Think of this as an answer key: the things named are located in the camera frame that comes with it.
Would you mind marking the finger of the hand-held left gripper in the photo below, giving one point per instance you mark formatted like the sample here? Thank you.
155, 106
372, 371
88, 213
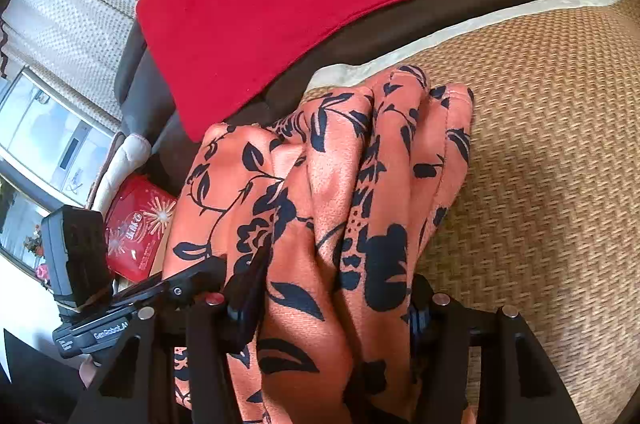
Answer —
190, 276

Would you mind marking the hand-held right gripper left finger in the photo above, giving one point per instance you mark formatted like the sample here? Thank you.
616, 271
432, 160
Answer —
250, 289

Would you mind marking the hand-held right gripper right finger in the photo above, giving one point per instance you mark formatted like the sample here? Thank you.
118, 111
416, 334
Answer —
416, 319

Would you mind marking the orange floral garment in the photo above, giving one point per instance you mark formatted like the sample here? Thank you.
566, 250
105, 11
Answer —
325, 204

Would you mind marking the red printed box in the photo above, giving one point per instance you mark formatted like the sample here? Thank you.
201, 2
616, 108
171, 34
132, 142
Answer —
135, 229

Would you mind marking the small cream cushion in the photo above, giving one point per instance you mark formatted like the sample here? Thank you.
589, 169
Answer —
125, 159

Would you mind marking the white framed window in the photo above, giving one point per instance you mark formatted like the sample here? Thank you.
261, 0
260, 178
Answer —
45, 129

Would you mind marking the beige woven mat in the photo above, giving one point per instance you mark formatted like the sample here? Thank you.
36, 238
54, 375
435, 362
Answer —
550, 154

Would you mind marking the white dotted sofa cushion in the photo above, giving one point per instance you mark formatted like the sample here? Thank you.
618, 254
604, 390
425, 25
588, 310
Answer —
75, 4

